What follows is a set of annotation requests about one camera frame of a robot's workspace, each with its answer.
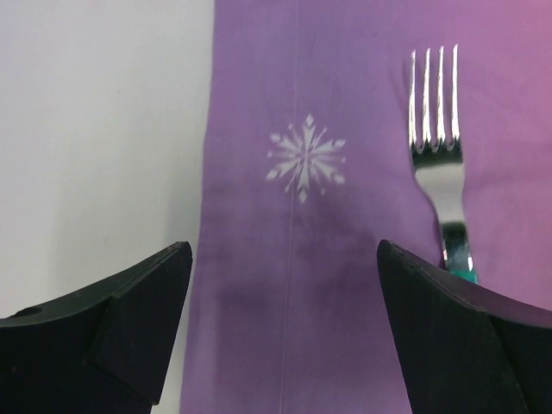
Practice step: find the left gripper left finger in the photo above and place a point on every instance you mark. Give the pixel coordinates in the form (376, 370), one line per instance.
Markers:
(104, 348)

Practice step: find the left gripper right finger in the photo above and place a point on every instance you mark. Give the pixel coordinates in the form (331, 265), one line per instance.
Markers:
(461, 347)

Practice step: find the teal handled fork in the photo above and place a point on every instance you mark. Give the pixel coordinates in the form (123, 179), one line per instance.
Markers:
(434, 140)

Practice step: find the purple printed placemat cloth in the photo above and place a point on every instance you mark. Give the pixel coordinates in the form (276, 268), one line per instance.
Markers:
(307, 168)

